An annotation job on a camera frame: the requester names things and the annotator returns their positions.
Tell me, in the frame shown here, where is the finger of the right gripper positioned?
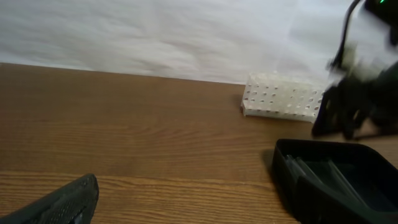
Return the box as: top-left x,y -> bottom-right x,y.
312,88 -> 332,137
340,107 -> 358,140

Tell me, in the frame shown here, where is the clear test tube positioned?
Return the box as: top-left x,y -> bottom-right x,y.
295,157 -> 315,180
284,154 -> 300,187
328,159 -> 368,203

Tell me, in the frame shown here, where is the black cable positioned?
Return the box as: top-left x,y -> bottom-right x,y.
328,0 -> 363,71

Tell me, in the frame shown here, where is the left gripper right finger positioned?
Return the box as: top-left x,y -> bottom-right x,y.
295,175 -> 398,224

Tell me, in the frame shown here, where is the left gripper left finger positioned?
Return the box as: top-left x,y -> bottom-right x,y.
0,173 -> 100,224

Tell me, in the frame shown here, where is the white test tube rack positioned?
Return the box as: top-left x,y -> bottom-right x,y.
241,73 -> 326,124

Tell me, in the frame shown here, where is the black tray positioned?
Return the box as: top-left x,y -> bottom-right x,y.
271,138 -> 398,223

